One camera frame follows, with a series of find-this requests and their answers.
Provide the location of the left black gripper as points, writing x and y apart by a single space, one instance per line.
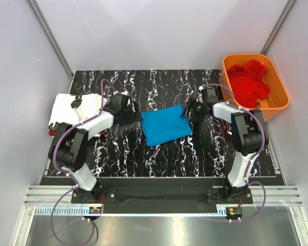
130 114

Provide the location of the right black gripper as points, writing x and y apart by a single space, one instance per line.
192 110

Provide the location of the blue t shirt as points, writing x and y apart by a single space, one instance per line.
161 126

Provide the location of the white t shirt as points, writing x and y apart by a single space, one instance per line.
63 111

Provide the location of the bright red t shirt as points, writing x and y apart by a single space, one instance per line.
247 83

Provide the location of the orange plastic basket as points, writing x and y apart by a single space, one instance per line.
278 98

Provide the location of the dark red t shirt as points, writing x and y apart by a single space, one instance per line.
53 132

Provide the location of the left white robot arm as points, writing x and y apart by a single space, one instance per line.
68 150

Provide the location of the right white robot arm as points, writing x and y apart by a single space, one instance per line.
249 136

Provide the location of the left aluminium frame post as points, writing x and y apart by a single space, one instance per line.
49 36

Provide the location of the aluminium frame post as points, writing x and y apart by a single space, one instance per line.
49 36
278 25

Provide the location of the grey slotted cable duct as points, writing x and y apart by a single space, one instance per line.
93 211

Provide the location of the right aluminium frame post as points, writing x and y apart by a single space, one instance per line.
278 25

